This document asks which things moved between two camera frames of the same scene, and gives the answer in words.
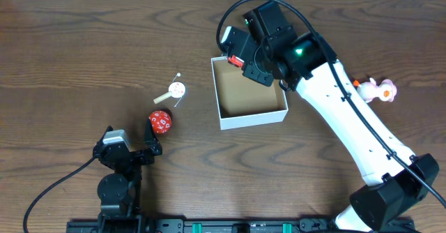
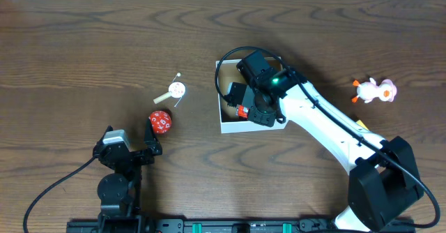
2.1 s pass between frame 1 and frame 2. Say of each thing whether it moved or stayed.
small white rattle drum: stayed
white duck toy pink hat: stayed
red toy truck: moved
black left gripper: stayed
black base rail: stayed
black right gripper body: moved
